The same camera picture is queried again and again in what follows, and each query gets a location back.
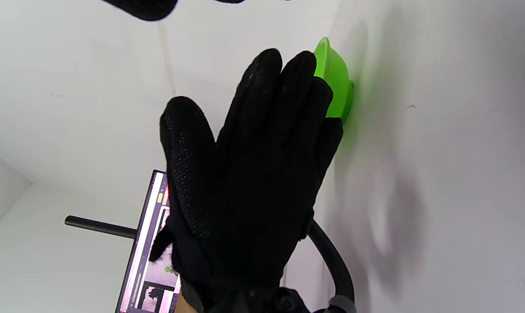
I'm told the person's right hand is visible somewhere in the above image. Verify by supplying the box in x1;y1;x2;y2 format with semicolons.
149;48;345;310

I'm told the person's left hand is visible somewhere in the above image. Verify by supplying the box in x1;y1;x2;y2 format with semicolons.
101;0;246;22

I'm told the green plastic bowl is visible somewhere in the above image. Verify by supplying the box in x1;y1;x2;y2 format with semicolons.
313;37;355;125

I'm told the person's right forearm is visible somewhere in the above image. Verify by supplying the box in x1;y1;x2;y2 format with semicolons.
170;290;200;313

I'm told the black curved tube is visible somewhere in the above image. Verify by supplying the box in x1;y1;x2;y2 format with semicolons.
305;219;356;305

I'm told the computer monitor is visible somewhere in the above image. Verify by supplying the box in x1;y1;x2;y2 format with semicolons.
116;170;183;313

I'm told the black metal rod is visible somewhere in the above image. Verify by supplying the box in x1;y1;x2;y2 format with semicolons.
64;215;138;240

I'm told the grey wrist device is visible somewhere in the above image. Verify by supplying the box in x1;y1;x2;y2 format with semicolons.
327;295;357;313

